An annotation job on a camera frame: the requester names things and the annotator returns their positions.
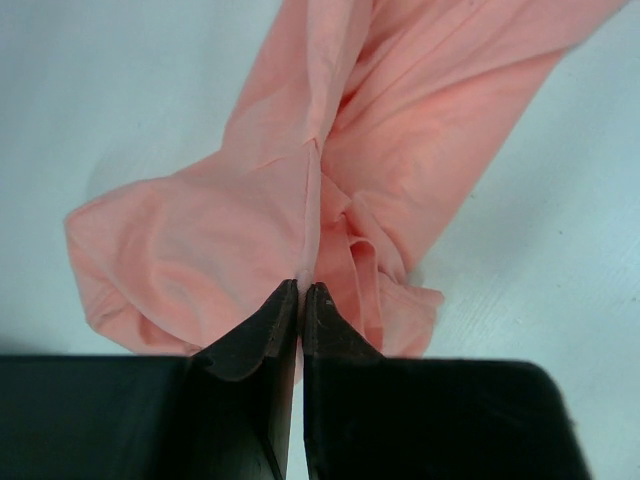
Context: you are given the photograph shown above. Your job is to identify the pink t shirt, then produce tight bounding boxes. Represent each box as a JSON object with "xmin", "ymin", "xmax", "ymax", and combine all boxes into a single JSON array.
[{"xmin": 66, "ymin": 1, "xmax": 619, "ymax": 357}]

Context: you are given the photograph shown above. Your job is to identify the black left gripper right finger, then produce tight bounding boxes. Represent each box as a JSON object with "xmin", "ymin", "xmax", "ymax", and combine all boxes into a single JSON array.
[{"xmin": 302, "ymin": 283, "xmax": 589, "ymax": 479}]

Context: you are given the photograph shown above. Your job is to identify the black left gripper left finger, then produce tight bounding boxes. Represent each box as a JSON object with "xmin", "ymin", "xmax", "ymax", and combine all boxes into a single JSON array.
[{"xmin": 1, "ymin": 280, "xmax": 298, "ymax": 479}]

